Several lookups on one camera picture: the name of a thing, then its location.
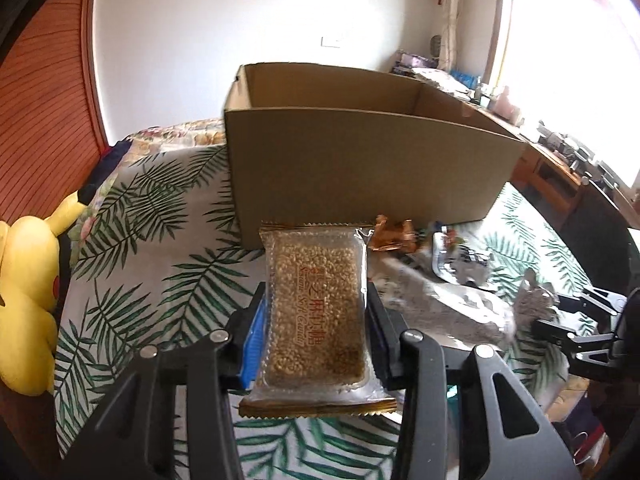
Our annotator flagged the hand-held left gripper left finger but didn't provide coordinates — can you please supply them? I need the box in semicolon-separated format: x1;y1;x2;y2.
60;282;268;480

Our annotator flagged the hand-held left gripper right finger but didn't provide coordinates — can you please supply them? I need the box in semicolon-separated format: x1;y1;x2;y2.
367;282;583;480

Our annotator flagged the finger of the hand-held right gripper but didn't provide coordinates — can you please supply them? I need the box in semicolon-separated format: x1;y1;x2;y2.
552;285;628;319
530;317;626;378

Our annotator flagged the clear sesame candy packet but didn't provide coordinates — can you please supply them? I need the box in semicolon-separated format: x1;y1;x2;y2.
239;221;398;418

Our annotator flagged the grey snack packet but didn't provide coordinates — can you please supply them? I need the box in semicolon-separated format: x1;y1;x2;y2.
372;255;558;348

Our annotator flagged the copper foil snack wrapper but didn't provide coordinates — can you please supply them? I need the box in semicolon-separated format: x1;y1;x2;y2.
367;215;417;254

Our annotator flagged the brown cardboard box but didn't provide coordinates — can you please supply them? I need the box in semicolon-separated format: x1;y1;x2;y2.
222;62;529;251

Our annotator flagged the silver printed snack packet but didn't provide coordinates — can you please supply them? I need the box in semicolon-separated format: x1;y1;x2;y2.
427;222;493;287

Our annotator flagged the leaf print bedsheet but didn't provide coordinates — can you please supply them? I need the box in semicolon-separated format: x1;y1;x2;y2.
52;145;601;461

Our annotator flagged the floral quilt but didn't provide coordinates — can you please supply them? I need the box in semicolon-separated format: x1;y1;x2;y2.
67;118;229;261

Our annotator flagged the dark blue cloth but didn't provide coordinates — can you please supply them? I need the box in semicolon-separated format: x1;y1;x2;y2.
79;140;133;203

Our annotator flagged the yellow plush toy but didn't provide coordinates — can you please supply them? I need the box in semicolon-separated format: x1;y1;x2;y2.
0;190;89;397

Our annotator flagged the wooden desk with clutter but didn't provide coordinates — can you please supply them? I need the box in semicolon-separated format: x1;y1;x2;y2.
390;49;623;183

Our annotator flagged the wooden headboard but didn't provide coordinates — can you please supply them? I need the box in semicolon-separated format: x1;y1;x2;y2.
0;0;114;223

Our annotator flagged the patterned curtain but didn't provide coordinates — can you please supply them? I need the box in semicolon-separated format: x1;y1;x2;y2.
429;0;507;69

